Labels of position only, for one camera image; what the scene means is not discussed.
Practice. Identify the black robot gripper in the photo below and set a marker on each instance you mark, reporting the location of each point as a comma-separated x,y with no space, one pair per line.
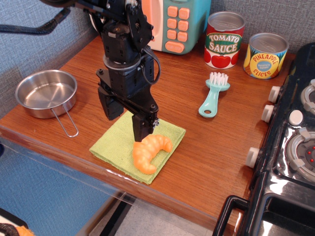
128,86

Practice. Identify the orange plastic toy croissant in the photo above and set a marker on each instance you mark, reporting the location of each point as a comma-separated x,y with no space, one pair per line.
146,150

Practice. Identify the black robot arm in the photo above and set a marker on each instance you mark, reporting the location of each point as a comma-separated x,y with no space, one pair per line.
94,6

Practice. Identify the yellow-green folded cloth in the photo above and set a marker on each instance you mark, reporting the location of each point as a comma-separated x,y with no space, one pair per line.
116,145

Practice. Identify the orange black object at corner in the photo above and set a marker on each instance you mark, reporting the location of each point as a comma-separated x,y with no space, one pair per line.
11,225

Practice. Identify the small steel pan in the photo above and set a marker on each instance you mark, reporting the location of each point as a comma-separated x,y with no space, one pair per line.
48,94

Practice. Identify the teal toy dish brush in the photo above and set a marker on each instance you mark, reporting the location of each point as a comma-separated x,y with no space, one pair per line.
216,83

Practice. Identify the toy microwave teal and white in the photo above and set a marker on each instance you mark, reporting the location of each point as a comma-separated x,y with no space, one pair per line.
171,26

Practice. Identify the tomato sauce toy can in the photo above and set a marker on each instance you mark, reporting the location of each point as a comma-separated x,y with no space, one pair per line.
224,35

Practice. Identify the pineapple slices toy can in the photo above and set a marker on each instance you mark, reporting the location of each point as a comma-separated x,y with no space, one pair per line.
265,55

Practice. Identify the black toy stove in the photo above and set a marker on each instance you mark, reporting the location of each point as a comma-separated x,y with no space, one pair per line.
282,188

